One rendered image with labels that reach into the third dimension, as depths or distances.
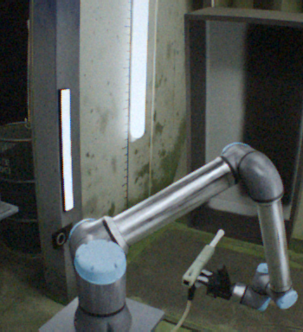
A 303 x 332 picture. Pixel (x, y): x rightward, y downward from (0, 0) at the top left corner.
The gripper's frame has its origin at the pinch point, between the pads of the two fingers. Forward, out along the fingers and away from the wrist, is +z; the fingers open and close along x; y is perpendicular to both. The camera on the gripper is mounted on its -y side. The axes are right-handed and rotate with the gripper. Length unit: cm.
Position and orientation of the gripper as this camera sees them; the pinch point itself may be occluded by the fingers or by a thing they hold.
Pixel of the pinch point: (193, 271)
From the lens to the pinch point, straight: 178.2
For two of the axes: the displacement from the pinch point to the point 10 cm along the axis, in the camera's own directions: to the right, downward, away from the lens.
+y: -1.2, 9.0, 4.3
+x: 4.4, -3.4, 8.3
